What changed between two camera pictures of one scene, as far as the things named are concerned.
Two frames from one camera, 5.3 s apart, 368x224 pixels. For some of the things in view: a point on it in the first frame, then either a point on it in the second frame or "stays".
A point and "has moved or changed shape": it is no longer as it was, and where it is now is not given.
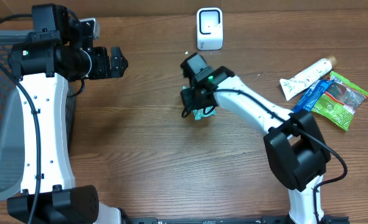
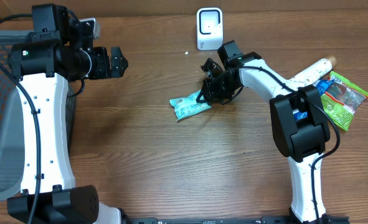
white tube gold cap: (292, 85) stays
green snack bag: (339, 102) stays
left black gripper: (104, 70) stays
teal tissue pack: (199, 113) has moved or changed shape
